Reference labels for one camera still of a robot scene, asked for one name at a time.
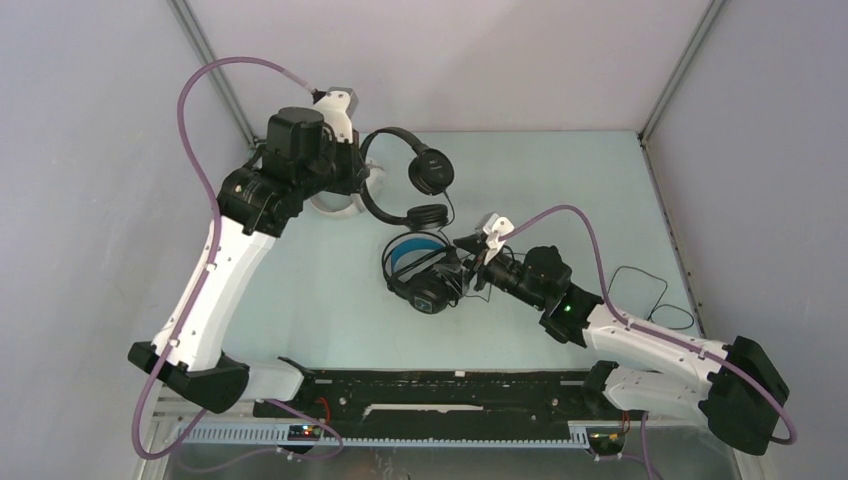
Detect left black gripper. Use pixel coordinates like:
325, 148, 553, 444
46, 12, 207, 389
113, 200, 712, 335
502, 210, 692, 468
296, 125, 369, 200

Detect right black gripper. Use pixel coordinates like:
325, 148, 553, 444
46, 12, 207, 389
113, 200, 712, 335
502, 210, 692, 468
434, 234, 546, 311

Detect white over-ear headphones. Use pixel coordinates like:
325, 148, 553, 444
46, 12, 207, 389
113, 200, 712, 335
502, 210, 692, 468
310, 158, 387, 220

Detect black headphones with blue cable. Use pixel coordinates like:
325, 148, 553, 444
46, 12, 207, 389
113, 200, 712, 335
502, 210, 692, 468
381, 232, 468, 315

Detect black on-ear headphones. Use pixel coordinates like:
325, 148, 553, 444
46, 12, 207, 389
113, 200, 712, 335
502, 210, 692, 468
357, 126, 696, 333

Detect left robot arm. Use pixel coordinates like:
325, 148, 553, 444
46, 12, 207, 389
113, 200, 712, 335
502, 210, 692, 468
128, 101, 367, 417

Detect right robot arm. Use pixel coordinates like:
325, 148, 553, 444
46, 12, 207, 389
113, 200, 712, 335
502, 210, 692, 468
454, 234, 797, 456

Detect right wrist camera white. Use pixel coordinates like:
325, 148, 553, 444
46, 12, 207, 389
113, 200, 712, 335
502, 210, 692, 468
475, 212, 515, 265

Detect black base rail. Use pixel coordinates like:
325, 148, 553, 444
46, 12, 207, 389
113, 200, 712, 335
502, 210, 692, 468
288, 370, 642, 444

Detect white cable duct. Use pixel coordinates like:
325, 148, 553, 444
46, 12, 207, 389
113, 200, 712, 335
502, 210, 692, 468
175, 423, 598, 450

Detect right aluminium frame post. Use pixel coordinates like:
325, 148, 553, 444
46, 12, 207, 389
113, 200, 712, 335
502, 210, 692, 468
637, 0, 730, 335

